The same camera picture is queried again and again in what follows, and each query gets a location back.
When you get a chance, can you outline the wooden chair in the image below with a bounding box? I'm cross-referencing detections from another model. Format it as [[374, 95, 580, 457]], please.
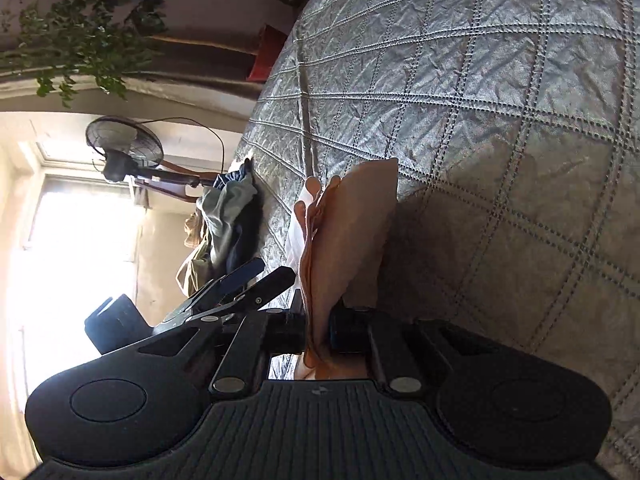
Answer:
[[132, 157, 221, 208]]

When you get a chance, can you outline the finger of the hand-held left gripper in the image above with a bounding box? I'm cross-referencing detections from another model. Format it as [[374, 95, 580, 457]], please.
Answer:
[[200, 266, 297, 322], [185, 258, 267, 313]]

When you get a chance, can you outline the pink garment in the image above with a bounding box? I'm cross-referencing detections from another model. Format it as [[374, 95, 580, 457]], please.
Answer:
[[285, 157, 401, 383]]

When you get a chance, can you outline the navy blue garment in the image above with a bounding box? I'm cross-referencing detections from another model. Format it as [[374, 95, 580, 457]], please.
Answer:
[[212, 160, 253, 191]]

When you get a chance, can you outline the grey quilted bedspread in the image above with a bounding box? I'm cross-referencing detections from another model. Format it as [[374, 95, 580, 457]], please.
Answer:
[[235, 0, 640, 480]]

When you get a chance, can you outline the black standing fan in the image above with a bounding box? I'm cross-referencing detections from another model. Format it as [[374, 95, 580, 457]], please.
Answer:
[[85, 116, 221, 188]]

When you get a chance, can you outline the beige garment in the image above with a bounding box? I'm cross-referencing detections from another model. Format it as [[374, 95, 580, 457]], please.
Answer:
[[175, 210, 211, 301]]

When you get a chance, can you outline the light blue garment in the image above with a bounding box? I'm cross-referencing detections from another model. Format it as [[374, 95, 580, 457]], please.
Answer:
[[196, 175, 258, 268]]

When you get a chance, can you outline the red-brown box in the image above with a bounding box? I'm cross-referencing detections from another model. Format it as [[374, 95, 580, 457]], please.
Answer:
[[245, 24, 288, 83]]

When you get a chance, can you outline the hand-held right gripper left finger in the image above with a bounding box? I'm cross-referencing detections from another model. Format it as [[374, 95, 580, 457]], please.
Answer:
[[102, 302, 307, 402]]

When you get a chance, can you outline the black garment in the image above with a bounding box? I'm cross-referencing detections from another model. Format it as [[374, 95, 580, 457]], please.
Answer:
[[220, 195, 266, 281]]

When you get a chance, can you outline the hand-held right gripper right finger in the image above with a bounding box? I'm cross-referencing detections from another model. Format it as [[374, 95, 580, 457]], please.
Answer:
[[327, 306, 501, 395]]

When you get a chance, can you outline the green potted plant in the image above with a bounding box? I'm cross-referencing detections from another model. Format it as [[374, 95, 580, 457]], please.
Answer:
[[0, 0, 266, 108]]

